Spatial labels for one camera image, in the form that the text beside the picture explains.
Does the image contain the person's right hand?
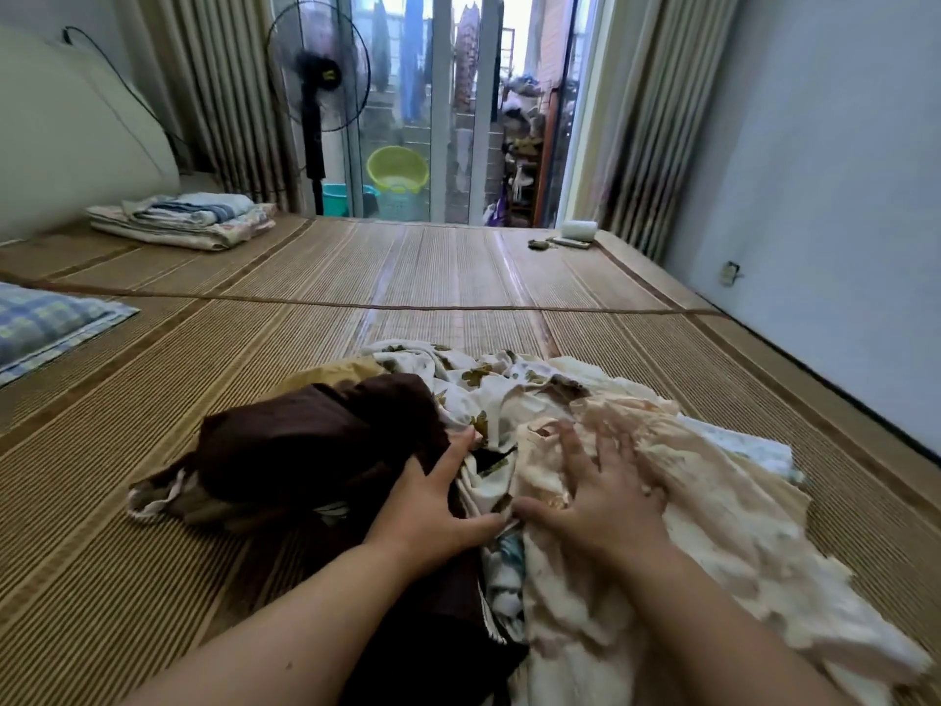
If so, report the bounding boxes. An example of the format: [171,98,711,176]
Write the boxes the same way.
[510,419,672,577]

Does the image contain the dark brown shorts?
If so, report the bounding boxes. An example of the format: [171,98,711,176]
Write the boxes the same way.
[191,372,531,706]

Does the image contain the white bear print garment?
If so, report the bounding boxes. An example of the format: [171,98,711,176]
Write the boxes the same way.
[360,337,593,644]

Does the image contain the black cable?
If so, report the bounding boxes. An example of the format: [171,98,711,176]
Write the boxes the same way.
[62,25,194,172]

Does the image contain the person's left hand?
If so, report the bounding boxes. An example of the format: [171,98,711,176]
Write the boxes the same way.
[365,426,512,580]

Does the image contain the pile of clothes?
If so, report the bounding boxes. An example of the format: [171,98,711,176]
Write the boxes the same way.
[507,389,937,706]

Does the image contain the blue plaid pillow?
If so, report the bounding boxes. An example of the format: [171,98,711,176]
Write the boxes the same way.
[0,280,141,388]

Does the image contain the plain white garment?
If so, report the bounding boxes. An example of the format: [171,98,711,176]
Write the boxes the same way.
[676,416,808,483]

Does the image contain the cluttered balcony shelf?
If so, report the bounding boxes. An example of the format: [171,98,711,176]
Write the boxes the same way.
[492,73,562,229]

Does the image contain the bamboo bed mat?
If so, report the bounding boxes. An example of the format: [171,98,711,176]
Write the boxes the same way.
[0,213,941,706]

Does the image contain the beige patterned curtain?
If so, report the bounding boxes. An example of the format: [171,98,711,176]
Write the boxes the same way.
[595,0,746,265]
[124,0,297,212]

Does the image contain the sliding glass balcony door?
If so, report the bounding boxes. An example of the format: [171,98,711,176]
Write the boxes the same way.
[345,0,599,229]

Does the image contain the yellow green basin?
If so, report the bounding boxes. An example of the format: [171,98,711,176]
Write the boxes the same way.
[366,145,432,198]

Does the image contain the folded striped blanket stack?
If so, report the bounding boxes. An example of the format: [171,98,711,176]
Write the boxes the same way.
[83,192,278,254]

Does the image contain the cream padded headboard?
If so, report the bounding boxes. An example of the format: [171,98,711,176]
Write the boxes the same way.
[0,25,187,244]

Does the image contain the person's left forearm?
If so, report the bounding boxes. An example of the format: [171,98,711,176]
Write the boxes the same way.
[124,539,443,706]

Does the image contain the black standing fan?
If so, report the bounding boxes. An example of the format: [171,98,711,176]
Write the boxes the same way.
[266,0,373,219]

